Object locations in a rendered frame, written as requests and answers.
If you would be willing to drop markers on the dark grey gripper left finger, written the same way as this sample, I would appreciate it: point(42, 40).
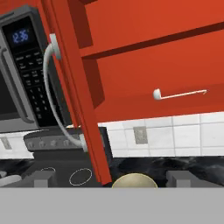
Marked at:
point(43, 176)

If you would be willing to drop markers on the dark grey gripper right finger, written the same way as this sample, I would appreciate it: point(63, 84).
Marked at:
point(179, 176)

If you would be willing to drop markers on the beige pot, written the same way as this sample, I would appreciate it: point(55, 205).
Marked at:
point(134, 180)

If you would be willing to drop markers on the red cabinet door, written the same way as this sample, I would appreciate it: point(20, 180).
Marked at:
point(74, 75)

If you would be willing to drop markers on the black stove with hob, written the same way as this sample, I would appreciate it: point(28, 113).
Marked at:
point(61, 163)

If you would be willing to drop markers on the white rounded object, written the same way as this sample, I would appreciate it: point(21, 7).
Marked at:
point(8, 180)

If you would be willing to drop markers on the black and grey microwave oven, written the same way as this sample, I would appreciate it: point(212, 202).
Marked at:
point(26, 58)

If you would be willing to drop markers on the grey wall outlet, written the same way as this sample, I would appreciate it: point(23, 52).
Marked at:
point(140, 135)
point(5, 143)

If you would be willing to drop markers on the red open wall cabinet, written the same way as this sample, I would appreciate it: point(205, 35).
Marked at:
point(175, 58)

